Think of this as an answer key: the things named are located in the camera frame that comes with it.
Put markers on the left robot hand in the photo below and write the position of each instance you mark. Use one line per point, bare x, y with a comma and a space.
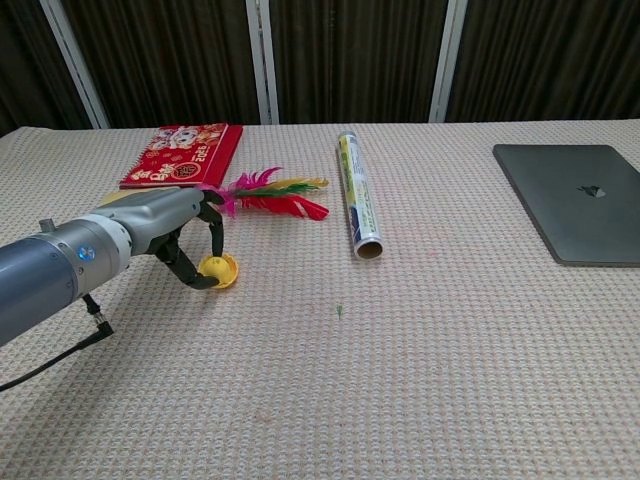
155, 220

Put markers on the small yellow chick toy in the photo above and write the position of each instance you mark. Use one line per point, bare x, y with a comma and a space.
216, 265

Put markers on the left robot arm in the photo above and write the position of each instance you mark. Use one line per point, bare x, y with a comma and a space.
55, 272

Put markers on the yellow sponge block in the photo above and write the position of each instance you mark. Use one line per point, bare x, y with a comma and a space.
112, 197

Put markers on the yellow plastic half shell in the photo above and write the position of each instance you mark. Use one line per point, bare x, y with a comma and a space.
225, 272

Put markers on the red spiral desk calendar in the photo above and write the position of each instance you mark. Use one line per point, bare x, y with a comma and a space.
180, 157

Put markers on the colourful feather shuttlecock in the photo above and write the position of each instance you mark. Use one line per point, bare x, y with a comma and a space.
270, 196

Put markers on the cling film roll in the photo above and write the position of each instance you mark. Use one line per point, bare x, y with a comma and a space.
357, 200

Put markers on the small green feather scrap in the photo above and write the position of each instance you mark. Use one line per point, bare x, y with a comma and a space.
339, 312

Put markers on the beige woven tablecloth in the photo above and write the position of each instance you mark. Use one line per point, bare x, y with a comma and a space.
350, 360

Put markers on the dark brown pleated curtain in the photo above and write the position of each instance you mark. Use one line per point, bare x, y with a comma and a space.
350, 55

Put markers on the grey closed laptop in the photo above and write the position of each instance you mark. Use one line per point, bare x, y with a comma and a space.
575, 200

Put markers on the white partition post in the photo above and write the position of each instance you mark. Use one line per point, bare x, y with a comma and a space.
75, 62
262, 60
447, 60

